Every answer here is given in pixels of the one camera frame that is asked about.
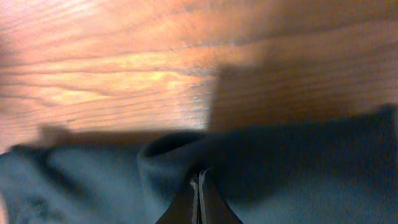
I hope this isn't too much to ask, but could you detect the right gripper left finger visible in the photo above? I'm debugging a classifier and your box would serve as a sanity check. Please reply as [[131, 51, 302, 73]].
[[156, 174, 198, 224]]

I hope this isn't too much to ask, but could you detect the black t-shirt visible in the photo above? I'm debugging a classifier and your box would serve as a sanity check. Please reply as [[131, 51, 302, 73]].
[[1, 106, 397, 223]]

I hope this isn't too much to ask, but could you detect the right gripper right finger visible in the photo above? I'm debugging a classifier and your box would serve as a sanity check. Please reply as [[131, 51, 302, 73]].
[[198, 170, 242, 224]]

